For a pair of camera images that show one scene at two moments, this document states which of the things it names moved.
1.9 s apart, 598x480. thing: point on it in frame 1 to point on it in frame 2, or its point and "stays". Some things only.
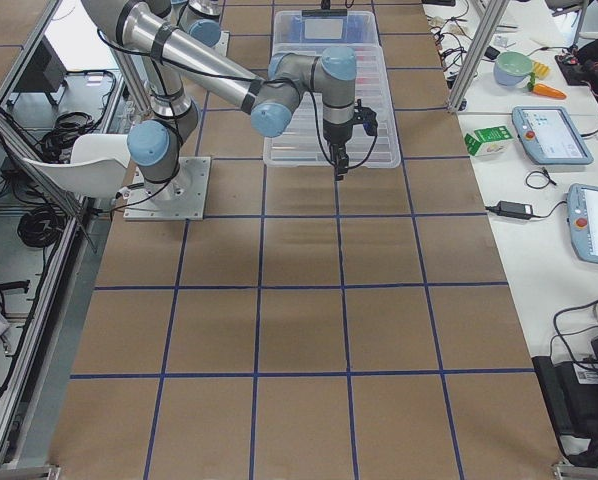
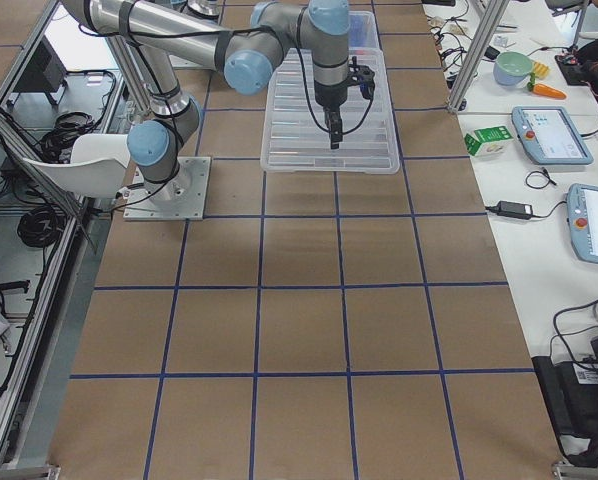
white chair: x=97 y=167 stays
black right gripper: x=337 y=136 to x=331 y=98
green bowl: x=511 y=68 stays
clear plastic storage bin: x=304 y=144 stays
